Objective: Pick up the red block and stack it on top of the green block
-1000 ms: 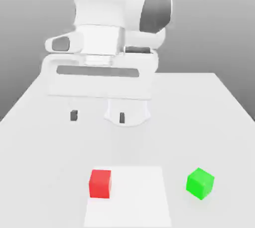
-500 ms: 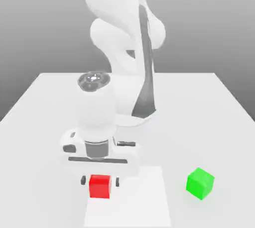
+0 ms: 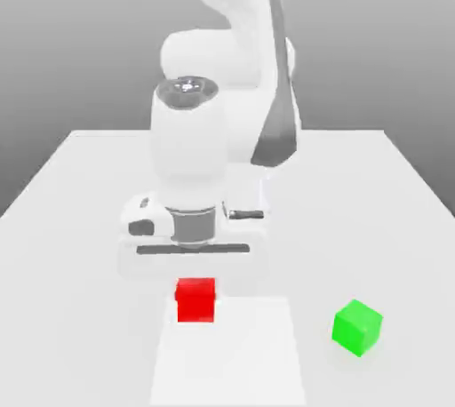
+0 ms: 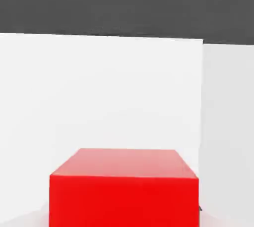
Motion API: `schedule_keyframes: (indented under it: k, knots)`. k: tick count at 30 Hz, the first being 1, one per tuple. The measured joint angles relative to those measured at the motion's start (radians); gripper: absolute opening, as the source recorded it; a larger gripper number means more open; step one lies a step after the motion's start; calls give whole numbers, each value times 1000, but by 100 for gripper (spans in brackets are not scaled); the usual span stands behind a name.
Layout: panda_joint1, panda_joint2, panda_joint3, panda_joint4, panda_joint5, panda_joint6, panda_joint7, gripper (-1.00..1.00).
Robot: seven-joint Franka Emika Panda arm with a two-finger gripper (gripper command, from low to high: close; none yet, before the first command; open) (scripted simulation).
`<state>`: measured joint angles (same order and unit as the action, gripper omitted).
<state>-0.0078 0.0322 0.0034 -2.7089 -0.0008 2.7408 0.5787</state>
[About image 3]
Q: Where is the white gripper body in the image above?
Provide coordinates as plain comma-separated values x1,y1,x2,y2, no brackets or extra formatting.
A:
116,231,270,284

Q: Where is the small green cube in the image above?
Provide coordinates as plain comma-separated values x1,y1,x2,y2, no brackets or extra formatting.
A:
331,299,384,358

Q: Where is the small red cube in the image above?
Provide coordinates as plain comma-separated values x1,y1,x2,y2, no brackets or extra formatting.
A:
174,277,218,323

